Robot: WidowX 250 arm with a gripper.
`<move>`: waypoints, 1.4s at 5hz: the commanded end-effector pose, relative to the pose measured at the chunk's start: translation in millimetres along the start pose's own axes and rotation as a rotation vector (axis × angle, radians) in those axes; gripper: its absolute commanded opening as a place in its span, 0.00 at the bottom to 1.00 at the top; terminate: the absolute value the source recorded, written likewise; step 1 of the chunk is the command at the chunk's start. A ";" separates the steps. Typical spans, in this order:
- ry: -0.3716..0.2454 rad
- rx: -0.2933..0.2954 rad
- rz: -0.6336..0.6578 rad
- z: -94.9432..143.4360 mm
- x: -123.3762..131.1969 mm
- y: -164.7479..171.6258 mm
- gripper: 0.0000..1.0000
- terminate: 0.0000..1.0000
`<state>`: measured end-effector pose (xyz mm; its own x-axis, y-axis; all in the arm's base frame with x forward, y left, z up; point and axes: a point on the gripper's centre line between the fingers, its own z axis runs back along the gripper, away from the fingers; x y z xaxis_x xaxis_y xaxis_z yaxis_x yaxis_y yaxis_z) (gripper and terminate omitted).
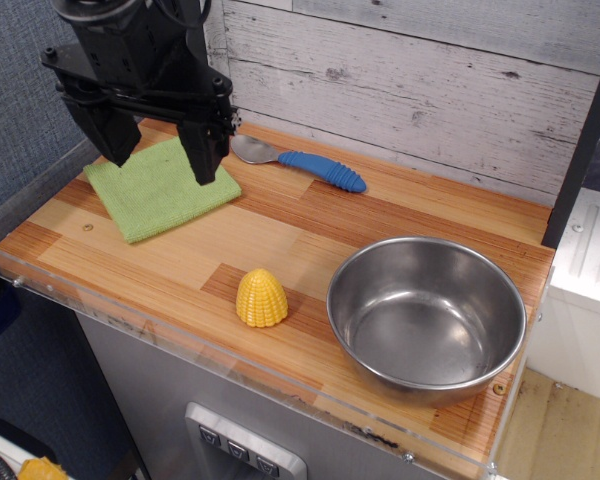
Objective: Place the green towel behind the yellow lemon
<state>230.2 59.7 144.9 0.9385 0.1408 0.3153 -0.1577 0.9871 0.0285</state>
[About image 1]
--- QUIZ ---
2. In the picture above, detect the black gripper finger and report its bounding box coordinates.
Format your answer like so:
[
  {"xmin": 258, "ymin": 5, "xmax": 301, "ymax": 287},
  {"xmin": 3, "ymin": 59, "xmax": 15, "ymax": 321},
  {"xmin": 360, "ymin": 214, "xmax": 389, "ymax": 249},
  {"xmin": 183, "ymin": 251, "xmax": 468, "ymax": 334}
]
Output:
[
  {"xmin": 177, "ymin": 120, "xmax": 230, "ymax": 186},
  {"xmin": 62, "ymin": 94, "xmax": 141, "ymax": 167}
]

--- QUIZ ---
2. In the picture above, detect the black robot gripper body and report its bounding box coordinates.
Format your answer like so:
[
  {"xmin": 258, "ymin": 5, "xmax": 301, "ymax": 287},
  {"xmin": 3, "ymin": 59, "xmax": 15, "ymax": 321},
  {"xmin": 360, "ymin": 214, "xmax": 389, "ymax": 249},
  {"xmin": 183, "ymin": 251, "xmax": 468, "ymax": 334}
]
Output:
[{"xmin": 41, "ymin": 1, "xmax": 236, "ymax": 134}]

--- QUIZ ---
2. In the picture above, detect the metal spoon with blue handle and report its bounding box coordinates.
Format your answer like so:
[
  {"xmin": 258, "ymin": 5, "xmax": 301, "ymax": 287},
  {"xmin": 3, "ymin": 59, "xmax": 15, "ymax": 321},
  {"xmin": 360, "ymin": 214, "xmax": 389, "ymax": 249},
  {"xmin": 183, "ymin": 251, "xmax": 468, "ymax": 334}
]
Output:
[{"xmin": 230, "ymin": 135, "xmax": 367, "ymax": 193}]

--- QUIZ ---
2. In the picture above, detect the green microfiber cloth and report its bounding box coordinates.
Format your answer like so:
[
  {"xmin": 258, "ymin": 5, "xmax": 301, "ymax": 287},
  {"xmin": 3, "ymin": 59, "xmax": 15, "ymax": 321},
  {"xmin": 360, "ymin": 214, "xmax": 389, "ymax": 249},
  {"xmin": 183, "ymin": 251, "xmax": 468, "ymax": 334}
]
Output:
[{"xmin": 83, "ymin": 138, "xmax": 242, "ymax": 244}]

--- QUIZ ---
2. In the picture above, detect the yellow object at bottom left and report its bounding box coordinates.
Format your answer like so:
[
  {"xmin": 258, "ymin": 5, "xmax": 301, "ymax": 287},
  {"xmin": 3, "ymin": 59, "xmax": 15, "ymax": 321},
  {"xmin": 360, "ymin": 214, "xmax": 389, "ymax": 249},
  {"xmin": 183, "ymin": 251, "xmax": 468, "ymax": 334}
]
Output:
[{"xmin": 17, "ymin": 457, "xmax": 69, "ymax": 480}]

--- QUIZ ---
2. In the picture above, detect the yellow toy corn piece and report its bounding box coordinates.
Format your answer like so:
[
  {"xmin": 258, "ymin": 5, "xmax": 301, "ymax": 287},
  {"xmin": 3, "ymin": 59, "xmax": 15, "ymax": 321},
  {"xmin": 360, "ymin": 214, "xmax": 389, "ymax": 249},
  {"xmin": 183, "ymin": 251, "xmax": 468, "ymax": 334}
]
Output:
[{"xmin": 235, "ymin": 268, "xmax": 288, "ymax": 328}]

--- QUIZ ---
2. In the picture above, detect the clear acrylic table guard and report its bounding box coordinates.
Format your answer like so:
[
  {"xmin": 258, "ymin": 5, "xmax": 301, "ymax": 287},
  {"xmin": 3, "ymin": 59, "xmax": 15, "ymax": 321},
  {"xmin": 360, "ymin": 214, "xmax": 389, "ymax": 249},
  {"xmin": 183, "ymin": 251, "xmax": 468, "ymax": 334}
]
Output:
[{"xmin": 0, "ymin": 133, "xmax": 553, "ymax": 473}]

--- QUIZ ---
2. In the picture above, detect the silver toy fridge cabinet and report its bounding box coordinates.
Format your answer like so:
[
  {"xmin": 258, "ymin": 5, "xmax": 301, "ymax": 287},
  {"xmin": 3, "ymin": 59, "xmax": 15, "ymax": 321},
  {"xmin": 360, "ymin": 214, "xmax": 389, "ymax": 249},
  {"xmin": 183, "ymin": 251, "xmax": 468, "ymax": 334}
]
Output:
[{"xmin": 79, "ymin": 315, "xmax": 486, "ymax": 479}]

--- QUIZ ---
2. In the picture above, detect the stainless steel bowl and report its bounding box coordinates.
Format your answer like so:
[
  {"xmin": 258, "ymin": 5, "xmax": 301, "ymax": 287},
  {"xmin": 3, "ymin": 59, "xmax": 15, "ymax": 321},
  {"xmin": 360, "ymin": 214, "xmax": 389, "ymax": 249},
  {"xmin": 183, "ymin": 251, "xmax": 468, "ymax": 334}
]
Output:
[{"xmin": 326, "ymin": 237, "xmax": 527, "ymax": 407}]

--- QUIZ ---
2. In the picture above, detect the white ridged side unit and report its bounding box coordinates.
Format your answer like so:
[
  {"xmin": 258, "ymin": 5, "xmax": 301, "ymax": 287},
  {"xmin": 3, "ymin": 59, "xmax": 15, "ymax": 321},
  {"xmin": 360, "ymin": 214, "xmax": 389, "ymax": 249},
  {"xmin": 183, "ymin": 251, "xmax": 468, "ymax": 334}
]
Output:
[{"xmin": 527, "ymin": 188, "xmax": 600, "ymax": 398}]

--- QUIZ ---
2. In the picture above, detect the dark grey right post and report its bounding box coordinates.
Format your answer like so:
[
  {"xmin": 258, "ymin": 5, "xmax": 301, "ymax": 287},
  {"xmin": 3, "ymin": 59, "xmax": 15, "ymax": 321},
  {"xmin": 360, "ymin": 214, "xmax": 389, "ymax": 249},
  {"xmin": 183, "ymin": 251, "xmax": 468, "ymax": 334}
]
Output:
[{"xmin": 541, "ymin": 79, "xmax": 600, "ymax": 249}]

